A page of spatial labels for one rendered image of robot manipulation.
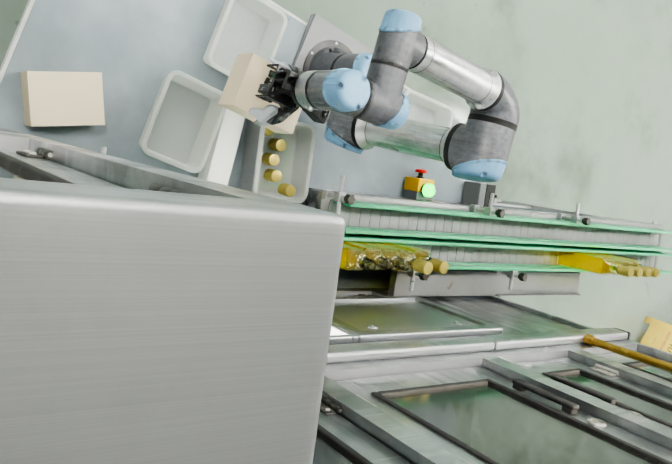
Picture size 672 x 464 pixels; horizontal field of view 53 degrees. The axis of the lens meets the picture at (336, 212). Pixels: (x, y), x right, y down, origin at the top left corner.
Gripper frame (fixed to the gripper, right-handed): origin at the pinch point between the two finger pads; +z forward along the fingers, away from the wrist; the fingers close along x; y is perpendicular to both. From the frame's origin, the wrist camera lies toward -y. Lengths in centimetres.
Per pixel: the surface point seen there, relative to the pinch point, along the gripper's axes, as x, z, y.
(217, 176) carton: 19.0, 29.4, -9.3
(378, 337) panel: 42, -21, -36
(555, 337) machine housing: 28, -28, -88
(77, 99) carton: 15.3, 27.6, 30.6
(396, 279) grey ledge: 28, 23, -75
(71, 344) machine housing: 38, -103, 56
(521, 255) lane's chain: 3, 23, -128
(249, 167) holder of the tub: 13.3, 30.8, -17.8
